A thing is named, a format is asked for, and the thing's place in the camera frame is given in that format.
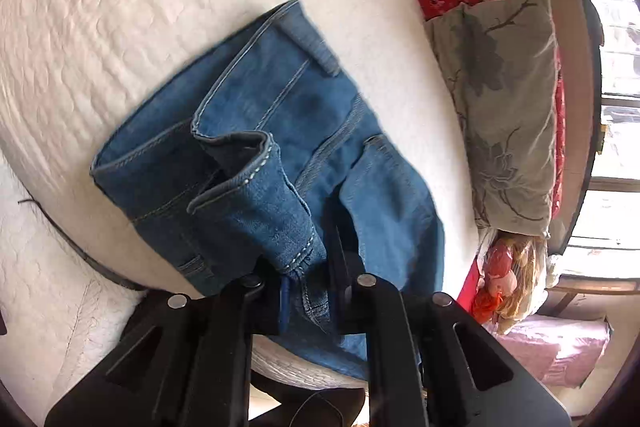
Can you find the pink cloth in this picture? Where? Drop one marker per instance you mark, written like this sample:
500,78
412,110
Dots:
560,347

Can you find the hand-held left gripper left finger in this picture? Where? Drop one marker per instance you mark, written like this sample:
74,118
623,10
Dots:
284,307

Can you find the blue denim pants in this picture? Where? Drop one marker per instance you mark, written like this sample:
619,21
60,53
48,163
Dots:
280,107

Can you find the plastic bag with doll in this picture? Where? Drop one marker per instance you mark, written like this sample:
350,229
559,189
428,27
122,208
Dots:
505,277

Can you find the dark framed window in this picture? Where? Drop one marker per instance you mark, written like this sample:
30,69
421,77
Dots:
595,57

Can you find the grey floral pillow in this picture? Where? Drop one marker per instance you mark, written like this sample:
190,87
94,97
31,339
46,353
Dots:
500,107

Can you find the white plush blanket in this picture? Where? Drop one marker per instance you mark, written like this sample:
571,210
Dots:
45,307

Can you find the white quilted bed cover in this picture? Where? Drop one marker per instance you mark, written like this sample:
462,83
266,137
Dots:
150,7

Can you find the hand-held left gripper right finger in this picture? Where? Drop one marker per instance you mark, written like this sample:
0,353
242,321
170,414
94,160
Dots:
345,287

